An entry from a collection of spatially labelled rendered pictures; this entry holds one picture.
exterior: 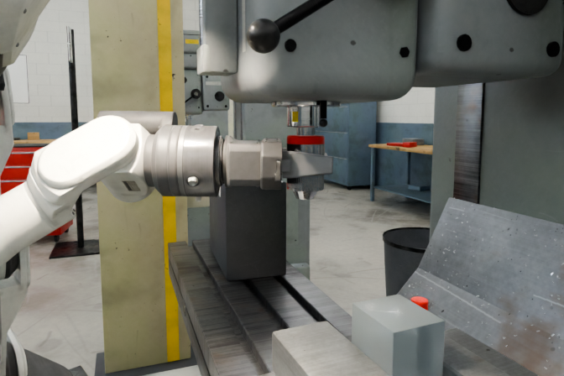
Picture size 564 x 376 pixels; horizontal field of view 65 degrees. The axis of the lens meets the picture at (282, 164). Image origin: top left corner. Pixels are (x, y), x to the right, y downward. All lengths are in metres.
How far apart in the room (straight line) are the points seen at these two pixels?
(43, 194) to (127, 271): 1.82
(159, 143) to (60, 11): 9.26
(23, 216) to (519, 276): 0.66
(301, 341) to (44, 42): 9.41
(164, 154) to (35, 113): 9.12
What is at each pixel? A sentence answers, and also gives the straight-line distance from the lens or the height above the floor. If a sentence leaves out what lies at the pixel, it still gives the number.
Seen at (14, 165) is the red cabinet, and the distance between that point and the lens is 5.12.
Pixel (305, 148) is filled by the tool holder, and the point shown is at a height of 1.25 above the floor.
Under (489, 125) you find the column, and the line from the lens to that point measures 0.82.
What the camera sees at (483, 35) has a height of 1.38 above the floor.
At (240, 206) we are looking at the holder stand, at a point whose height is 1.13.
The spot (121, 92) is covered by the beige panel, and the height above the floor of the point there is 1.41.
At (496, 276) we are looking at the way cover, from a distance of 0.77.
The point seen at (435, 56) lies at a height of 1.36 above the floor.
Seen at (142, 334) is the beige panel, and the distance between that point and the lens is 2.48.
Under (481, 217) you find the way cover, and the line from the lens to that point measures 0.83.
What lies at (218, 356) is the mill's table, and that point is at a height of 0.98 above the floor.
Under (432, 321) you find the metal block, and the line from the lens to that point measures 0.40.
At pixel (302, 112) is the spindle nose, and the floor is 1.30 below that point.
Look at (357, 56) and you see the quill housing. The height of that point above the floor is 1.35.
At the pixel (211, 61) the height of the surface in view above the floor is 1.35.
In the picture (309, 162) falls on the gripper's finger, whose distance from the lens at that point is 0.52.
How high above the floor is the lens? 1.29
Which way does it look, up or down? 6 degrees down
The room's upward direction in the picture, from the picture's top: straight up
